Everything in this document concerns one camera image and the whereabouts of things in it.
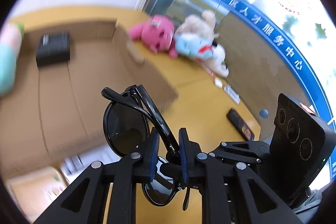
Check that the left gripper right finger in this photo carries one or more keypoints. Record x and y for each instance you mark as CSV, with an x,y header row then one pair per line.
x,y
231,193

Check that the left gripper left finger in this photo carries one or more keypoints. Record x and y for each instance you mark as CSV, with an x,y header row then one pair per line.
x,y
84,200

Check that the white folding phone stand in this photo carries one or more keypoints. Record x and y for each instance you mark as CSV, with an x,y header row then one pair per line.
x,y
76,164

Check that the black sunglasses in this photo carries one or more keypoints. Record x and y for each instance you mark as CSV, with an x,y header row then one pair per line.
x,y
126,125

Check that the black product box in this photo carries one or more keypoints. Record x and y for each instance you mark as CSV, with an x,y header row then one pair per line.
x,y
53,49

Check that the pink pig plush teal shirt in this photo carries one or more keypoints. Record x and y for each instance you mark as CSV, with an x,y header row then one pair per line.
x,y
11,41

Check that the black remote control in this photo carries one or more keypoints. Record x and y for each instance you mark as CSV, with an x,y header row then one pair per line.
x,y
240,125

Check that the brown cardboard box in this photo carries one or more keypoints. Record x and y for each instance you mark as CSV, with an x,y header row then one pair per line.
x,y
55,112

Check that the small white card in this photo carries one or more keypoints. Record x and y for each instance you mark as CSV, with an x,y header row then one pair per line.
x,y
218,83

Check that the white dog plush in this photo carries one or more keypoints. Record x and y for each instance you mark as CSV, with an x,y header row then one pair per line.
x,y
217,63

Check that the light blue elephant plush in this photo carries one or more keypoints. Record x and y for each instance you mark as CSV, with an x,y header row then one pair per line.
x,y
194,47

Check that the cream bunny plush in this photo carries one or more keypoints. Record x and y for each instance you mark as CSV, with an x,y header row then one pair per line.
x,y
203,25

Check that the magenta bear plush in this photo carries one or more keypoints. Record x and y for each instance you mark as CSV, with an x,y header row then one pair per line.
x,y
157,34

